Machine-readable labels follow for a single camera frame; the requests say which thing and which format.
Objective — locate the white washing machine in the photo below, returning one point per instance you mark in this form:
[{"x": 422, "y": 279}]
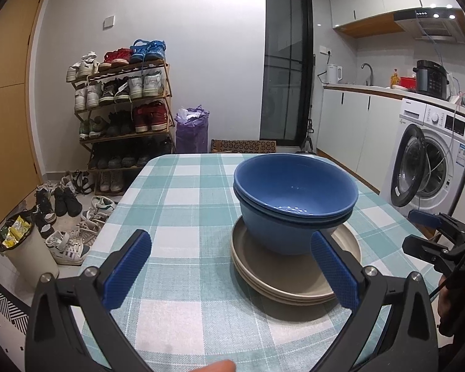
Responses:
[{"x": 453, "y": 155}]

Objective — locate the white light switch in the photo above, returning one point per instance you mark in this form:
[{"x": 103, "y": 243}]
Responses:
[{"x": 109, "y": 22}]

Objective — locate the white base cabinets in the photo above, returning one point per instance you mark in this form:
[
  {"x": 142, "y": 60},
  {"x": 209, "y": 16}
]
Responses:
[{"x": 352, "y": 131}]

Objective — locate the wooden shoe rack with shoes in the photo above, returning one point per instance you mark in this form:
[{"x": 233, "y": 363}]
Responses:
[{"x": 151, "y": 116}]

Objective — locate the black framed glass door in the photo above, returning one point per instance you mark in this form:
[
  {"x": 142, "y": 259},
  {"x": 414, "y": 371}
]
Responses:
[{"x": 286, "y": 66}]

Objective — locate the circle patterned cardboard panel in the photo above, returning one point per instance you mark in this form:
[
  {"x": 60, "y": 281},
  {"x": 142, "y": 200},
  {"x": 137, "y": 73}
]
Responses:
[{"x": 244, "y": 146}]

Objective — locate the chrome kitchen faucet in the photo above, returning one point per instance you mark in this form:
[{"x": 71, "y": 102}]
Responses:
[{"x": 370, "y": 73}]

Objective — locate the person's left hand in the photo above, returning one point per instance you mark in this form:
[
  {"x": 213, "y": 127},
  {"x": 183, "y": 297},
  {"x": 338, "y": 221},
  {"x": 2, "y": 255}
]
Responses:
[{"x": 221, "y": 367}]

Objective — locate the purple plastic bag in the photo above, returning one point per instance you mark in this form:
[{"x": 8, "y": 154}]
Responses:
[{"x": 192, "y": 135}]

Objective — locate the steel range hood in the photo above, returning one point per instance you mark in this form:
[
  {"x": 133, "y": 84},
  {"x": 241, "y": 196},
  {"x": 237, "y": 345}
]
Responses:
[{"x": 434, "y": 27}]

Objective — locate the scattered pile of shoes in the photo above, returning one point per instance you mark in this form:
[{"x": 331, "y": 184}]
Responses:
[{"x": 68, "y": 205}]

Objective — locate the person's right hand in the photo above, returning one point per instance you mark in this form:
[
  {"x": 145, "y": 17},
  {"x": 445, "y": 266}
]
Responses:
[{"x": 445, "y": 306}]

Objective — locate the white electric kettle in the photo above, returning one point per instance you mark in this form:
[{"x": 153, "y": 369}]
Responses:
[{"x": 333, "y": 74}]

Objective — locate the white wall socket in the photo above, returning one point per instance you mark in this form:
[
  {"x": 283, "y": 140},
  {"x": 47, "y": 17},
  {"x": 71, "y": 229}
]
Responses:
[{"x": 324, "y": 50}]

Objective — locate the black pressure cooker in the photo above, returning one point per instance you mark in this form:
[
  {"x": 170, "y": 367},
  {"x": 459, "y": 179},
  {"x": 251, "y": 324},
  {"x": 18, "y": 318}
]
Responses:
[{"x": 430, "y": 79}]

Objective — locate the black white patterned floor mat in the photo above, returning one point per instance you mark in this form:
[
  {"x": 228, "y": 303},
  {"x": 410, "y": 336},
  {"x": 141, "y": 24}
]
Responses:
[{"x": 7, "y": 310}]

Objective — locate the yellow bottle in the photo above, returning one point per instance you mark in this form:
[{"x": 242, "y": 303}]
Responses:
[{"x": 395, "y": 79}]

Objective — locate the yellow wooden door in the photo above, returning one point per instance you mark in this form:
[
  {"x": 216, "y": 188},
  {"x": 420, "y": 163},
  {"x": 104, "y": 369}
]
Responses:
[{"x": 7, "y": 116}]

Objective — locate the upright stick vacuum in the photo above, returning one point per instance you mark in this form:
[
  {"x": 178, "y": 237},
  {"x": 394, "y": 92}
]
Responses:
[{"x": 308, "y": 143}]

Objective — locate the teal white checked tablecloth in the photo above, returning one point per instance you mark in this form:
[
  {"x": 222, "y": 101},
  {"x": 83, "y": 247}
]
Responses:
[{"x": 186, "y": 240}]

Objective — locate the large blue bowl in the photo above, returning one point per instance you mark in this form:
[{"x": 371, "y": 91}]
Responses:
[{"x": 279, "y": 240}]

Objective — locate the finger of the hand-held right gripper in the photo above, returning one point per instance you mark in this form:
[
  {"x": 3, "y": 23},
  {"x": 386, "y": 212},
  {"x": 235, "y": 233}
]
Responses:
[
  {"x": 424, "y": 217},
  {"x": 422, "y": 250}
]

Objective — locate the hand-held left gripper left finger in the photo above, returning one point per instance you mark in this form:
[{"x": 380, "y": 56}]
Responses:
[{"x": 128, "y": 271}]

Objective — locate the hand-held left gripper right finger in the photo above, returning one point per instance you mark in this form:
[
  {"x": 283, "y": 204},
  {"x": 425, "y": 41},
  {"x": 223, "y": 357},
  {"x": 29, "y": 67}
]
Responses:
[{"x": 333, "y": 271}]

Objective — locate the red box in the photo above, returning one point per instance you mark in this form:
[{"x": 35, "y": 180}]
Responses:
[{"x": 408, "y": 83}]

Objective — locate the beige trash bin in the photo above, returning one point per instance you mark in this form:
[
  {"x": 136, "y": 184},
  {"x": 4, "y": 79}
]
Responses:
[{"x": 31, "y": 259}]

